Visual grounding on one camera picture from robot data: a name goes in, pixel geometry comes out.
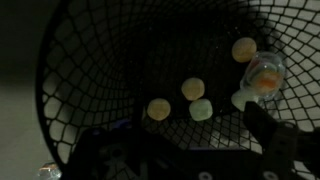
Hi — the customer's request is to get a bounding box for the orange round candy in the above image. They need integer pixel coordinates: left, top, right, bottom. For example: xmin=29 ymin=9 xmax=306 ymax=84
xmin=147 ymin=98 xmax=171 ymax=121

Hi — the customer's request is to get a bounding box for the pale green candy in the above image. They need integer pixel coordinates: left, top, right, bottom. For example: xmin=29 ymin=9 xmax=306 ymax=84
xmin=189 ymin=99 xmax=213 ymax=121

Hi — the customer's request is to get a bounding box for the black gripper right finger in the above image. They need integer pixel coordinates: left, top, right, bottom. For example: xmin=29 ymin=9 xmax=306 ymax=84
xmin=243 ymin=102 xmax=320 ymax=180

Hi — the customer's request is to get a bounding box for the black wire mesh bowl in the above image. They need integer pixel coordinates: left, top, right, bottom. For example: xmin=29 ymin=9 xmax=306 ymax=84
xmin=35 ymin=0 xmax=320 ymax=180

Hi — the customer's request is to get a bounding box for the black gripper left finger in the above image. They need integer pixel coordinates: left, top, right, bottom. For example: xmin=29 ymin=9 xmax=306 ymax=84
xmin=61 ymin=128 xmax=187 ymax=180

